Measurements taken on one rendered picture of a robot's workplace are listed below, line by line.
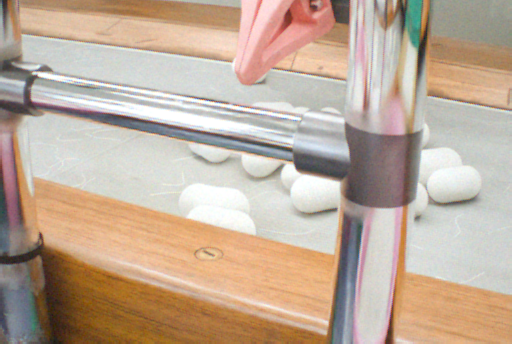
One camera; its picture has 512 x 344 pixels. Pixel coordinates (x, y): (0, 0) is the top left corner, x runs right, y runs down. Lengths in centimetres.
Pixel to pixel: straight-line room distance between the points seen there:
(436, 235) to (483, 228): 3
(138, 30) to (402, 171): 54
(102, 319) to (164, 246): 4
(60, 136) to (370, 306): 32
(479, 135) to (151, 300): 30
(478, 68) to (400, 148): 42
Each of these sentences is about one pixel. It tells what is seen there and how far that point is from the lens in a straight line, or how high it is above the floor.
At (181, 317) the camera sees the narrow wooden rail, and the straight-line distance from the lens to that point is 31.
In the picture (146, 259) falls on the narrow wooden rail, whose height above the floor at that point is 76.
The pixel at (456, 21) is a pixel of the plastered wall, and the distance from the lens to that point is 257.
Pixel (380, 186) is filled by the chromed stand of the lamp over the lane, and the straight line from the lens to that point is 22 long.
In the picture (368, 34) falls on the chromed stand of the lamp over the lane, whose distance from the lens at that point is 20.
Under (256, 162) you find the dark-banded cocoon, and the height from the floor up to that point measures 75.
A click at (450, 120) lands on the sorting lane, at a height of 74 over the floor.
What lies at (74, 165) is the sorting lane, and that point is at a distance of 47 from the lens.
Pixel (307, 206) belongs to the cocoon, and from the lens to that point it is 40.
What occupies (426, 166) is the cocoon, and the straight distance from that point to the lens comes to 44.
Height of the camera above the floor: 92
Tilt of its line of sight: 23 degrees down
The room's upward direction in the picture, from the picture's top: 2 degrees clockwise
